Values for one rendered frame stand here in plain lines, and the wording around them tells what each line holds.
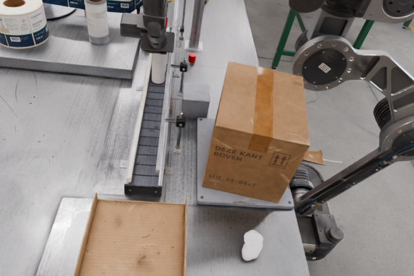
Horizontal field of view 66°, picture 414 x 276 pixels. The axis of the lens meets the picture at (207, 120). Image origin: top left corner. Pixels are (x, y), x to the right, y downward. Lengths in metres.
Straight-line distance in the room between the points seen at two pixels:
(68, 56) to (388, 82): 1.20
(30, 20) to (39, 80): 0.23
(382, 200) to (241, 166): 1.68
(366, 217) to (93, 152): 1.74
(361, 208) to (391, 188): 0.33
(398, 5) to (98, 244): 0.91
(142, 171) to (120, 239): 0.20
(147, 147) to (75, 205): 0.27
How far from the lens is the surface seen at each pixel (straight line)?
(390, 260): 2.24
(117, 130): 1.17
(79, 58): 1.42
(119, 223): 0.95
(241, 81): 0.95
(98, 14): 1.44
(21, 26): 1.48
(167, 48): 1.04
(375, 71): 1.19
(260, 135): 0.80
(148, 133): 1.08
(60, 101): 1.30
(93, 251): 0.93
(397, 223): 2.42
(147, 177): 0.97
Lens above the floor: 1.67
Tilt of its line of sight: 44 degrees down
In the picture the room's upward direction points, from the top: 11 degrees clockwise
